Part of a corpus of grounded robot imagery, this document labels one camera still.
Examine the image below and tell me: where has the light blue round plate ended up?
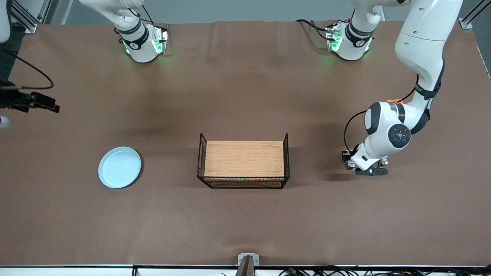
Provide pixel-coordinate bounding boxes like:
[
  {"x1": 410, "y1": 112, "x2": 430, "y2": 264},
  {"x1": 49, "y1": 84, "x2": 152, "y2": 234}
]
[{"x1": 98, "y1": 146, "x2": 142, "y2": 189}]

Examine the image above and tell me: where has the wooden board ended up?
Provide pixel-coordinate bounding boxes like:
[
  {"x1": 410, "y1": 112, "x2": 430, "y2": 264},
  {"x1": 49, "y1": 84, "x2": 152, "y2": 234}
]
[{"x1": 204, "y1": 140, "x2": 285, "y2": 177}]

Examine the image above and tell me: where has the brown table cover sheet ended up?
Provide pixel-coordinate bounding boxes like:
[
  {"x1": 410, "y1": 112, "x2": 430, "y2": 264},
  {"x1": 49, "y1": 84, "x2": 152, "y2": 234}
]
[{"x1": 0, "y1": 19, "x2": 491, "y2": 267}]

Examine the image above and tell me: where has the aluminium frame profile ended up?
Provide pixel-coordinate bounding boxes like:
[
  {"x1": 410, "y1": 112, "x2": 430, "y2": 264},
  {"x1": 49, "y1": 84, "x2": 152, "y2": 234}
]
[
  {"x1": 10, "y1": 0, "x2": 52, "y2": 35},
  {"x1": 458, "y1": 0, "x2": 491, "y2": 30}
]

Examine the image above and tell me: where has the black cable bundle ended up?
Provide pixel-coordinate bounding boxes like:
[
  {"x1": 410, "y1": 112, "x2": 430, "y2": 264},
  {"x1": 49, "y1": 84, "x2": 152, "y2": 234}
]
[{"x1": 221, "y1": 266, "x2": 491, "y2": 276}]

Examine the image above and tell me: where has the black right arm base cable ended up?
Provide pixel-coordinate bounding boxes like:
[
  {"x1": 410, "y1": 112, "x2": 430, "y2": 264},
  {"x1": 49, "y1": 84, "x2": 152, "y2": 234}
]
[{"x1": 127, "y1": 0, "x2": 154, "y2": 25}]

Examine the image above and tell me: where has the black arm base cable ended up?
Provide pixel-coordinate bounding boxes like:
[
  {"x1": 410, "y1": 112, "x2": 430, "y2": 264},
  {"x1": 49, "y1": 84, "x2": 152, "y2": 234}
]
[
  {"x1": 295, "y1": 18, "x2": 330, "y2": 41},
  {"x1": 127, "y1": 0, "x2": 154, "y2": 25}
]

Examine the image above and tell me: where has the black left arm base cable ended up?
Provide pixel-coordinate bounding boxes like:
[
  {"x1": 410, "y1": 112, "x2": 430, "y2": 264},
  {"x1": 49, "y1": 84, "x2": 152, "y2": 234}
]
[{"x1": 295, "y1": 18, "x2": 330, "y2": 41}]

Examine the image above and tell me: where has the black wire mesh basket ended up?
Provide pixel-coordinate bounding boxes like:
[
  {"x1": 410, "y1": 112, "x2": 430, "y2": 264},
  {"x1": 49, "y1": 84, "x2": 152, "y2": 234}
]
[{"x1": 197, "y1": 132, "x2": 290, "y2": 190}]

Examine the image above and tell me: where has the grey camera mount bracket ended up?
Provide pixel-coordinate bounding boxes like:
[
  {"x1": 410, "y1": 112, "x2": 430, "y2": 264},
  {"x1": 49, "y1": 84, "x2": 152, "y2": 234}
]
[{"x1": 235, "y1": 253, "x2": 260, "y2": 276}]

